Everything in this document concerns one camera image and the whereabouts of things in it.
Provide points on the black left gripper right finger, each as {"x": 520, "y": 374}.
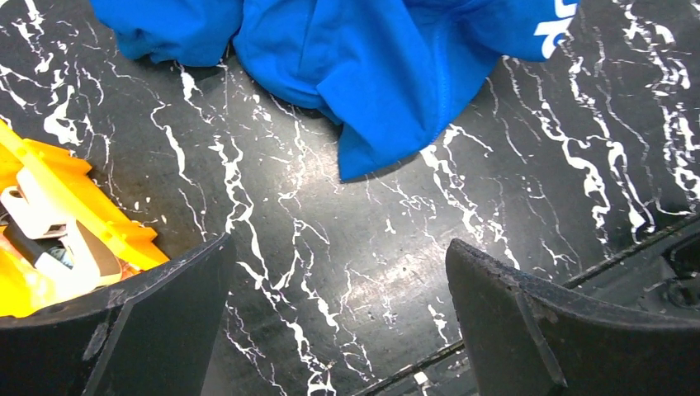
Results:
{"x": 527, "y": 336}

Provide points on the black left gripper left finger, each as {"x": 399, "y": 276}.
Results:
{"x": 151, "y": 334}

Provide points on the blue red white jacket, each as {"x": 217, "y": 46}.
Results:
{"x": 393, "y": 74}

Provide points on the orange plastic box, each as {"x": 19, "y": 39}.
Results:
{"x": 24, "y": 290}

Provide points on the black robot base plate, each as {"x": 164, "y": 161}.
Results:
{"x": 640, "y": 277}

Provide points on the white clip in box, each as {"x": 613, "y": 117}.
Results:
{"x": 57, "y": 245}

